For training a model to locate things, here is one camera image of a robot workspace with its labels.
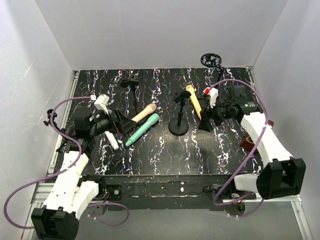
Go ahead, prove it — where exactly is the yellow microphone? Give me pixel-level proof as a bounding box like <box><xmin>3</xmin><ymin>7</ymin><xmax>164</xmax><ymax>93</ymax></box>
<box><xmin>185</xmin><ymin>85</ymin><xmax>202</xmax><ymax>120</ymax></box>

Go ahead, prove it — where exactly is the black tripod shock-mount stand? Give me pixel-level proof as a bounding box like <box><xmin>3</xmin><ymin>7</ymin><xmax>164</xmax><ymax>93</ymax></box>
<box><xmin>200</xmin><ymin>53</ymin><xmax>225</xmax><ymax>83</ymax></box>

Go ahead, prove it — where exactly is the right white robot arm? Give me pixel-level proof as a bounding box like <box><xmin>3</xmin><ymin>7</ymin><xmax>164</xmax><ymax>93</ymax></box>
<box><xmin>198</xmin><ymin>85</ymin><xmax>306</xmax><ymax>200</ymax></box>

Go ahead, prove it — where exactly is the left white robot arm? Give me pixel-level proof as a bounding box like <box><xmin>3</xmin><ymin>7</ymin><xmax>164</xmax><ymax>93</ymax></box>
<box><xmin>31</xmin><ymin>109</ymin><xmax>137</xmax><ymax>240</ymax></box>

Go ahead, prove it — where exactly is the black round-base mic stand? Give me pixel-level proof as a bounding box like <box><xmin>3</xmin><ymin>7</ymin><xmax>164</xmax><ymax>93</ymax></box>
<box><xmin>168</xmin><ymin>90</ymin><xmax>191</xmax><ymax>136</ymax></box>

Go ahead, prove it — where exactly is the black rear mic stand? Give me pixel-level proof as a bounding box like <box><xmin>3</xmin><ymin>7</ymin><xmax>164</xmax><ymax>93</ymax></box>
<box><xmin>120</xmin><ymin>77</ymin><xmax>139</xmax><ymax>115</ymax></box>

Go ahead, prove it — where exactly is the small black tripod stand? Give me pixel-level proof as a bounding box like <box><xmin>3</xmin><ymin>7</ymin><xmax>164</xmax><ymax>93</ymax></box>
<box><xmin>43</xmin><ymin>109</ymin><xmax>73</xmax><ymax>153</ymax></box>

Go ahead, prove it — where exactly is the white microphone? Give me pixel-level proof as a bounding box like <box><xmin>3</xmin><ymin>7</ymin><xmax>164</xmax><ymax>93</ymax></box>
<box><xmin>104</xmin><ymin>131</ymin><xmax>119</xmax><ymax>150</ymax></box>

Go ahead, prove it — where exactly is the green microphone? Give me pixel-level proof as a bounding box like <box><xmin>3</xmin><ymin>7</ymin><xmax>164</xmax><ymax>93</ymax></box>
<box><xmin>125</xmin><ymin>113</ymin><xmax>160</xmax><ymax>147</ymax></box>

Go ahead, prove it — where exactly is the pink microphone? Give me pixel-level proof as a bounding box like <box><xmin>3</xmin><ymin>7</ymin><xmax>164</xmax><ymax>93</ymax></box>
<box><xmin>131</xmin><ymin>103</ymin><xmax>156</xmax><ymax>123</ymax></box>

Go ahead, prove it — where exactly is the brown box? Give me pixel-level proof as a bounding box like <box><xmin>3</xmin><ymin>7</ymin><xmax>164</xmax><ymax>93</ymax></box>
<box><xmin>240</xmin><ymin>116</ymin><xmax>274</xmax><ymax>154</ymax></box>

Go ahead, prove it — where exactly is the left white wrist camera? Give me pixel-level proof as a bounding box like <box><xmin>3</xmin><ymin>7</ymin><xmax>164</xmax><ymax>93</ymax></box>
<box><xmin>94</xmin><ymin>94</ymin><xmax>110</xmax><ymax>115</ymax></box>

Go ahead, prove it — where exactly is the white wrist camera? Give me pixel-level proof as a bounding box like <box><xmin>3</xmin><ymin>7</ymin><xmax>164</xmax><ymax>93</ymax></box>
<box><xmin>94</xmin><ymin>94</ymin><xmax>110</xmax><ymax>115</ymax></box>
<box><xmin>202</xmin><ymin>87</ymin><xmax>219</xmax><ymax>108</ymax></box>

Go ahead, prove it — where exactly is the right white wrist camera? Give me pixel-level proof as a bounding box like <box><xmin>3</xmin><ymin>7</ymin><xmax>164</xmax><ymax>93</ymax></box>
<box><xmin>202</xmin><ymin>87</ymin><xmax>219</xmax><ymax>108</ymax></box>

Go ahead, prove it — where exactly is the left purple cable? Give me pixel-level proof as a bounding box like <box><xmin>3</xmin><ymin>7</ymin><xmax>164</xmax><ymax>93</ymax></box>
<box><xmin>3</xmin><ymin>94</ymin><xmax>131</xmax><ymax>230</ymax></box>

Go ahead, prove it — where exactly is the purple cable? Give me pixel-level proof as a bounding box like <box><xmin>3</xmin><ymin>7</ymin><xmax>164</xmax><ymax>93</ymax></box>
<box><xmin>3</xmin><ymin>94</ymin><xmax>131</xmax><ymax>230</ymax></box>
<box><xmin>207</xmin><ymin>79</ymin><xmax>272</xmax><ymax>218</ymax></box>

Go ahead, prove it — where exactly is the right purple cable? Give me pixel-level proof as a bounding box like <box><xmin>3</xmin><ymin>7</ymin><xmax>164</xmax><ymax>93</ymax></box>
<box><xmin>207</xmin><ymin>79</ymin><xmax>272</xmax><ymax>218</ymax></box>

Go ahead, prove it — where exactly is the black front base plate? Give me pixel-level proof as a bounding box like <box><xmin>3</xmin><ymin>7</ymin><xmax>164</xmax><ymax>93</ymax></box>
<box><xmin>77</xmin><ymin>173</ymin><xmax>253</xmax><ymax>211</ymax></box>

